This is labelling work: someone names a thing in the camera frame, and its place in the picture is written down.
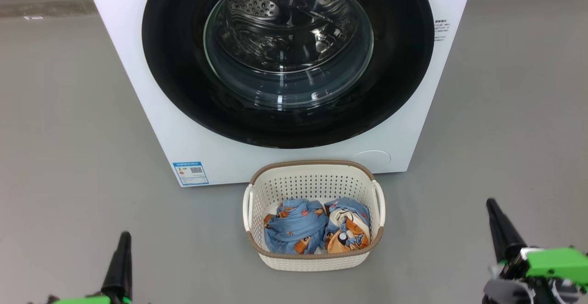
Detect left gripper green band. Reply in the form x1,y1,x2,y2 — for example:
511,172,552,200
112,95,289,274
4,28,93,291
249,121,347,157
46,231,134,304

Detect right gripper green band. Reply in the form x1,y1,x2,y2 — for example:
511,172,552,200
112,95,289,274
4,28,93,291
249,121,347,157
486,198,588,304

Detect blue garment large orange-cream print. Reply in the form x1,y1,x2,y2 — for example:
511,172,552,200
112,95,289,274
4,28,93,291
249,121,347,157
324,197,372,254

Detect blue garment small orange prints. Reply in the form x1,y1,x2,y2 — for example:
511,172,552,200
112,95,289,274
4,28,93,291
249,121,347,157
263,198,329,255

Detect black round glass washer door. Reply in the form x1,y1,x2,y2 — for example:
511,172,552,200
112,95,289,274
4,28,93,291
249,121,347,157
141,0,435,149

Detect white front-load washing machine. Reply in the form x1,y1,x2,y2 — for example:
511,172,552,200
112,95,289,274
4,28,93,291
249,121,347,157
82,0,476,188

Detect blue energy label sticker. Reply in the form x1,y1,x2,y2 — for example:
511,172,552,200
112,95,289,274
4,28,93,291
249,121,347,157
173,161,209,186

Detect round white filter cover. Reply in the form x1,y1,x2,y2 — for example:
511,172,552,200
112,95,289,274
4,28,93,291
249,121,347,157
351,150,392,174

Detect cream perforated laundry basket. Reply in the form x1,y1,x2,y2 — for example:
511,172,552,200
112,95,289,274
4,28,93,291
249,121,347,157
243,159,386,272

